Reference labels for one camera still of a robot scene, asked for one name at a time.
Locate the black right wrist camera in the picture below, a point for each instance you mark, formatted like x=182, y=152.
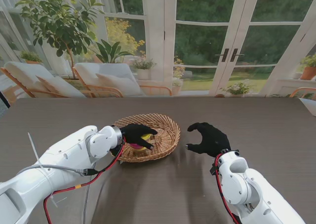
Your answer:
x=213, y=169

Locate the white flowering low plant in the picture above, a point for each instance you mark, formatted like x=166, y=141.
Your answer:
x=237, y=89

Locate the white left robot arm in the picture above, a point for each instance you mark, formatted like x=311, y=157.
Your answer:
x=56, y=169

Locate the white sheet at table corner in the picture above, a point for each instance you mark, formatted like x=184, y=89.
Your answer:
x=309, y=105

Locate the yellow flowers in pale pot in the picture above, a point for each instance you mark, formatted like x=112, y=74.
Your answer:
x=176, y=88

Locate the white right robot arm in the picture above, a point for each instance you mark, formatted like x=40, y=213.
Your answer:
x=249, y=189

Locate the orange chair frame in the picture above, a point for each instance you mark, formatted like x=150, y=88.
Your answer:
x=302, y=89

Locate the oval wicker basket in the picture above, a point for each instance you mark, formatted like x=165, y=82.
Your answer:
x=163, y=140

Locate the broad-leaf green plant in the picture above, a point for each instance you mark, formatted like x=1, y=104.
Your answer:
x=111, y=52

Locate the dark panel at table edge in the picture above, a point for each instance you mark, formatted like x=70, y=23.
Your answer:
x=3, y=100

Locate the tall leafy potted tree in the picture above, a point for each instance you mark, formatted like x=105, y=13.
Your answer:
x=56, y=23

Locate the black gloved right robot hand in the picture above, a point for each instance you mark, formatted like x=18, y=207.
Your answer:
x=213, y=141

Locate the white cushioned lounge chair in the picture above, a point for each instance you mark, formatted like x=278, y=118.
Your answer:
x=22, y=73
x=111, y=72

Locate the flowering plant in white pot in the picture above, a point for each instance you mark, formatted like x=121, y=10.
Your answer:
x=143, y=73

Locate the white zip tie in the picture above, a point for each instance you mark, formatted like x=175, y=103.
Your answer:
x=34, y=149

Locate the white chair pillow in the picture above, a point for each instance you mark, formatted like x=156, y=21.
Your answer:
x=118, y=84
x=61, y=86

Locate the small plant in terracotta pot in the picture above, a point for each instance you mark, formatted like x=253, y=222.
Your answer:
x=30, y=57

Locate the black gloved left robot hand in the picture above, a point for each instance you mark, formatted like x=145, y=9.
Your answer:
x=134, y=134

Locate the magenta culture dish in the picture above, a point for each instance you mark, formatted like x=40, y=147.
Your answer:
x=135, y=145

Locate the large terracotta potted plant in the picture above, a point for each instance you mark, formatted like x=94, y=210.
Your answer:
x=308, y=73

